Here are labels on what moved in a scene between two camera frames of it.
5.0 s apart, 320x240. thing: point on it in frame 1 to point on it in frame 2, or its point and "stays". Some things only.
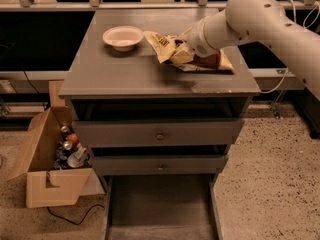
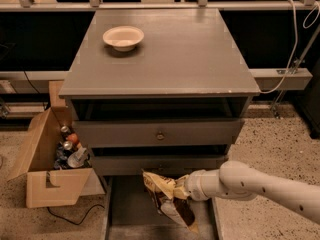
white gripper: x=197 y=41 to x=193 y=184
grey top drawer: x=158 y=133 stays
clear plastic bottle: x=76 y=159 stays
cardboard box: x=47 y=186 stays
